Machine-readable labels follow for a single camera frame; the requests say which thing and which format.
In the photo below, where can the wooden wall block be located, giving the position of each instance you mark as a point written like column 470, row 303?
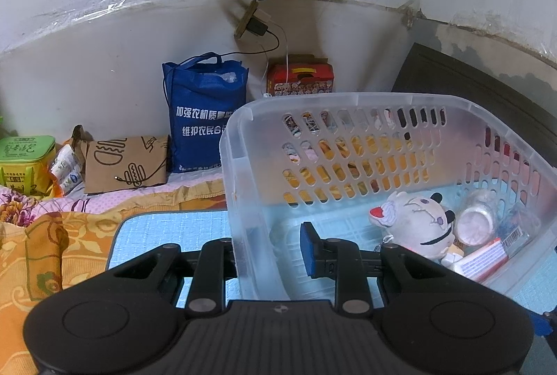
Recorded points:
column 244, row 20

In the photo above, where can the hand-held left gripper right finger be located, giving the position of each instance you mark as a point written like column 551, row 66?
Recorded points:
column 310, row 249

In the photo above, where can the orange patterned blanket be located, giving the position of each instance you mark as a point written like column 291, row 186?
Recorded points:
column 65, row 266

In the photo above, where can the black charger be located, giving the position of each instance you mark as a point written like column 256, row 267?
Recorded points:
column 257, row 27

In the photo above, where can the white plush toy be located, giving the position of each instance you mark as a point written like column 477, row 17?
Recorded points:
column 417, row 222

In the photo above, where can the clear plastic slotted basket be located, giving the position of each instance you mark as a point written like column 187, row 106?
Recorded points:
column 252, row 183

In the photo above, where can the blue tote bag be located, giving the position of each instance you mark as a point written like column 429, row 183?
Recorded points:
column 200, row 114

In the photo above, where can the purple and white box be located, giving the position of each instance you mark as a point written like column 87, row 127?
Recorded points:
column 515, row 233

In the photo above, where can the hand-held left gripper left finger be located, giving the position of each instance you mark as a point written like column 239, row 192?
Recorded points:
column 213, row 266

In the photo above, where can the white pill bottle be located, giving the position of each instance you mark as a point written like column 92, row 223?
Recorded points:
column 475, row 223

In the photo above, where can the dark headboard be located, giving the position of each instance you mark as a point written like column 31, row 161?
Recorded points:
column 478, row 92

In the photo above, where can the green box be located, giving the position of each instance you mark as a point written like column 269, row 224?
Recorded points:
column 26, row 159

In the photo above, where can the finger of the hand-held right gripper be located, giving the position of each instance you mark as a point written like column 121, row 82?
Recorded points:
column 541, row 323

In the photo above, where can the brown paper bag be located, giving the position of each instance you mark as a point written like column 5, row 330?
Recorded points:
column 126, row 164

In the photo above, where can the red printed carton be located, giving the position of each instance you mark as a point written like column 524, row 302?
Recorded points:
column 300, row 77

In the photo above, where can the white snack packets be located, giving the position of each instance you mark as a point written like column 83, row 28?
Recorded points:
column 67, row 170

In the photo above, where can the pink tissue packet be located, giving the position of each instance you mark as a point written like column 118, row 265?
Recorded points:
column 481, row 262

